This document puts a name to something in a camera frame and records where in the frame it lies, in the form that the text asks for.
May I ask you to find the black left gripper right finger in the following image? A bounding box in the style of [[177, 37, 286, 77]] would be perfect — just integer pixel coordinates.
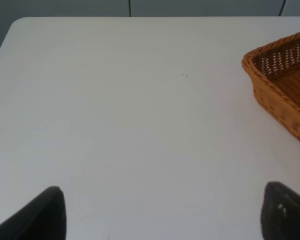
[[260, 181, 300, 240]]

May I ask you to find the brown wicker basket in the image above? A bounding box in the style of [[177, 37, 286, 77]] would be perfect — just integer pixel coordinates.
[[241, 32, 300, 141]]

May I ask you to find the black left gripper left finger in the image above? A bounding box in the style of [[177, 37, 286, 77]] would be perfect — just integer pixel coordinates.
[[0, 186, 67, 240]]

